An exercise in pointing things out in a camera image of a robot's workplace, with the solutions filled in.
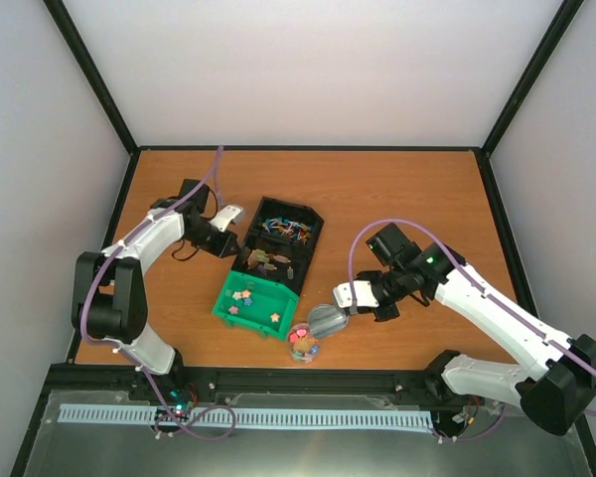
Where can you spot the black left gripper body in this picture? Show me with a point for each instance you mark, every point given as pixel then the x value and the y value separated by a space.
pixel 200 239

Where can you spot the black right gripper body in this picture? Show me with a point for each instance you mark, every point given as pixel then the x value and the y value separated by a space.
pixel 393 282

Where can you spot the metal scoop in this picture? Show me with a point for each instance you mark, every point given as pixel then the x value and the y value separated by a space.
pixel 341 322

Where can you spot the black plastic bin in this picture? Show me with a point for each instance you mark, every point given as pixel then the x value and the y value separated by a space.
pixel 280 242

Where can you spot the green plastic bin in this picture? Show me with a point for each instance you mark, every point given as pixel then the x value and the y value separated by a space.
pixel 247 302

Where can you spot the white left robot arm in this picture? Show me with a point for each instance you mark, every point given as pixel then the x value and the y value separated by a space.
pixel 109 300

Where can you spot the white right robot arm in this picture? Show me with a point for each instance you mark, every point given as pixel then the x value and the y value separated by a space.
pixel 553 378

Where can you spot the silver jar lid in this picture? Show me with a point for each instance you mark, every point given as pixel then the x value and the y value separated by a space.
pixel 322 316

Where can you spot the clear plastic jar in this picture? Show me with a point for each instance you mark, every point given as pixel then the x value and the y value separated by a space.
pixel 303 347

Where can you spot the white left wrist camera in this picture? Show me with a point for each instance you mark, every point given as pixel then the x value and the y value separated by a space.
pixel 226 216

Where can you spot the light blue cable duct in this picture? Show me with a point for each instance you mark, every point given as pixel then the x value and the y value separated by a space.
pixel 252 418

